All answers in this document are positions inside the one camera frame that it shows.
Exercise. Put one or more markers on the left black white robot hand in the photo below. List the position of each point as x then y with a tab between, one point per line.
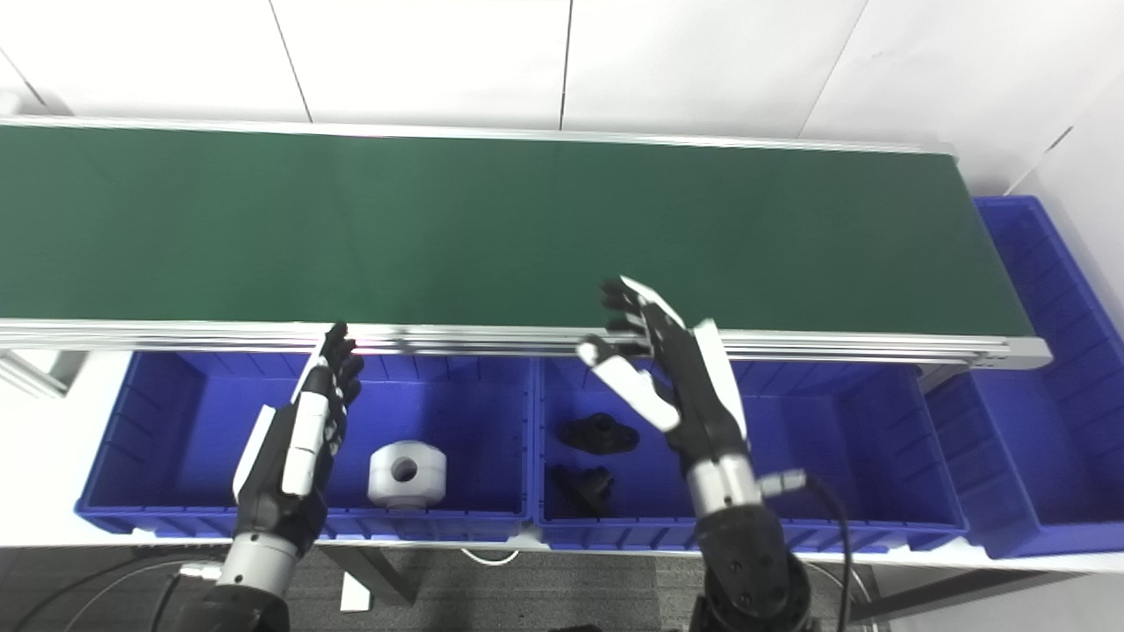
281	474

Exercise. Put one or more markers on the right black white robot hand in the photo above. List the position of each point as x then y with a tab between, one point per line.
694	395

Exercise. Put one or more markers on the black flange part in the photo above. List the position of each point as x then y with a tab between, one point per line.
601	434

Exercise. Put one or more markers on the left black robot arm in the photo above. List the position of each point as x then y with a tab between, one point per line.
255	570

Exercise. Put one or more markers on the blue plastic bin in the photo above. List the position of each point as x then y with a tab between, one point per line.
1045	421
158	456
843	456

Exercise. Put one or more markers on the white cylindrical part with hole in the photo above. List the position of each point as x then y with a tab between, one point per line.
406	478

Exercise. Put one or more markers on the black angular part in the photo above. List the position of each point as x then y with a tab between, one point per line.
584	491

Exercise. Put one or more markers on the green conveyor belt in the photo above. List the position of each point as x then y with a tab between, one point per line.
483	338
439	228

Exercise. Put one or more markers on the aluminium conveyor leg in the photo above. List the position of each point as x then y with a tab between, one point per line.
35	373

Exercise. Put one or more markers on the black table leg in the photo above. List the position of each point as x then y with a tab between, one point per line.
378	575

